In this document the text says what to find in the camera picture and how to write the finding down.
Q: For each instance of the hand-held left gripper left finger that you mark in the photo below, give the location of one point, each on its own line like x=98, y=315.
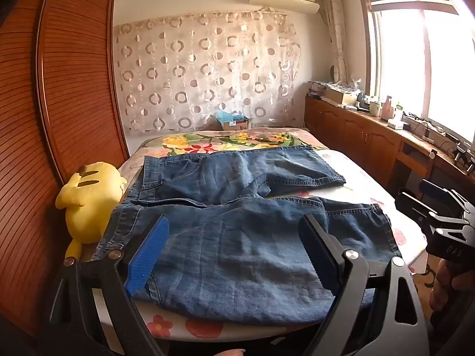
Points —
x=146, y=256

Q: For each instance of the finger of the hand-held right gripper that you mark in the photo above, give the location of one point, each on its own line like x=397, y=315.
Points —
x=439, y=190
x=423, y=209

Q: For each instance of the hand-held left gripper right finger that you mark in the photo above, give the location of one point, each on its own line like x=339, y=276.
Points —
x=319, y=252

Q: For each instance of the blue denim pants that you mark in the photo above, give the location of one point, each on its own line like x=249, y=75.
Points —
x=237, y=244

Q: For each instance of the person's right hand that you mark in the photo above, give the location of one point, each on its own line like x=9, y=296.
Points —
x=439, y=293

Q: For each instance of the strawberry print bed sheet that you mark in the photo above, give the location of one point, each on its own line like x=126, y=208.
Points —
x=365, y=185

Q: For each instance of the yellow plush toy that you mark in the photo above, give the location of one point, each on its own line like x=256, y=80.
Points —
x=92, y=200

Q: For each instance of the white tissue box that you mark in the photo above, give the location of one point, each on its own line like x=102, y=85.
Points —
x=395, y=124

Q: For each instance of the pink bottle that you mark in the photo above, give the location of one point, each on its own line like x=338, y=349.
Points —
x=389, y=108

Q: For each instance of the wooden cabinet counter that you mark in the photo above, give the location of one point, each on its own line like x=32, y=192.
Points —
x=356, y=133

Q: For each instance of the white container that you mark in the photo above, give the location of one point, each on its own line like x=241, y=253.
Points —
x=375, y=109

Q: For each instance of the floral blanket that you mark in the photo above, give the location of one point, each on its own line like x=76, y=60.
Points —
x=207, y=142

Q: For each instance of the cardboard box with papers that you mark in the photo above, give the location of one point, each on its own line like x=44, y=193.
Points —
x=343, y=94

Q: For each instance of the window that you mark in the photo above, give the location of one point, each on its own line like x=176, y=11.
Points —
x=419, y=55

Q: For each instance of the cardboard box with blue bag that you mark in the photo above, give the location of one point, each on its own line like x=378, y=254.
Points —
x=233, y=120

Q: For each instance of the pale window curtain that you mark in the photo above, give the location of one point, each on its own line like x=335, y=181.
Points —
x=336, y=33

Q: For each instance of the circle print wall curtain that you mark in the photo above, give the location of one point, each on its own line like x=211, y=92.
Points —
x=207, y=74

